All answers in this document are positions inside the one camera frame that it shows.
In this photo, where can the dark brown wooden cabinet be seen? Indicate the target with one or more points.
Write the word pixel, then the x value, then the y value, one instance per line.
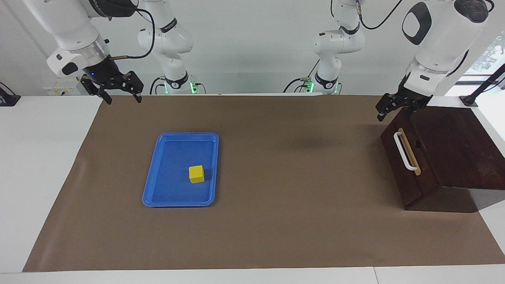
pixel 465 150

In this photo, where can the black table mount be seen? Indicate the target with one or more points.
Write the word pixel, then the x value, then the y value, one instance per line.
pixel 8 99

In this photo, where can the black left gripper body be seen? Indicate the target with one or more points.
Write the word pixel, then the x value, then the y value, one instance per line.
pixel 414 99

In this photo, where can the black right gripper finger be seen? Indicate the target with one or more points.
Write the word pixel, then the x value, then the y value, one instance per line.
pixel 94 86
pixel 133 83

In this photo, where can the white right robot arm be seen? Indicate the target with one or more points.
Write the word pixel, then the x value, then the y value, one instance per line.
pixel 71 27

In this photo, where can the dark wooden drawer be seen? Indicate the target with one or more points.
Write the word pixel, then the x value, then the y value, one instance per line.
pixel 418 185

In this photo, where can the yellow cube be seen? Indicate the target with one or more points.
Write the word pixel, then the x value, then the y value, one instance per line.
pixel 196 174

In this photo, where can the white wall socket box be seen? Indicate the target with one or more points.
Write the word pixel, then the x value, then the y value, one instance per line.
pixel 59 88

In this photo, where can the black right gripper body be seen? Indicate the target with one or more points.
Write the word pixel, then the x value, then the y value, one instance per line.
pixel 108 75

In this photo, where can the brown paper table mat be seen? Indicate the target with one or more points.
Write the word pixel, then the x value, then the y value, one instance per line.
pixel 296 221

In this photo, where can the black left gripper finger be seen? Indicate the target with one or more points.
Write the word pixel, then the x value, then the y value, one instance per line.
pixel 388 103
pixel 410 113

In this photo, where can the blue plastic tray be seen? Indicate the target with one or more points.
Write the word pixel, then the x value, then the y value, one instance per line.
pixel 169 173

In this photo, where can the black clamp stand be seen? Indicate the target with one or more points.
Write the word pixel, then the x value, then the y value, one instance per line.
pixel 483 85

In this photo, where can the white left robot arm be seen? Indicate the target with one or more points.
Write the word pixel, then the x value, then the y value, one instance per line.
pixel 442 35

